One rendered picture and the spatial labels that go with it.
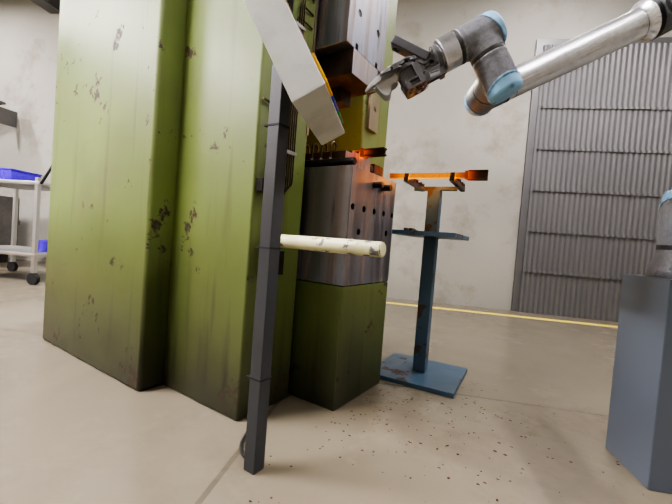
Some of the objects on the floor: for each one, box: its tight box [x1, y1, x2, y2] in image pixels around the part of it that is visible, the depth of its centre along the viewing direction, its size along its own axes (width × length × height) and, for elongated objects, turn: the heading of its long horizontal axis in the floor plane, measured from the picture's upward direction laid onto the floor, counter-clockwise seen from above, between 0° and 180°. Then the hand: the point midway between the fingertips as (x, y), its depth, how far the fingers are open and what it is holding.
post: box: [244, 64, 291, 475], centre depth 97 cm, size 4×4×108 cm
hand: (368, 87), depth 101 cm, fingers closed
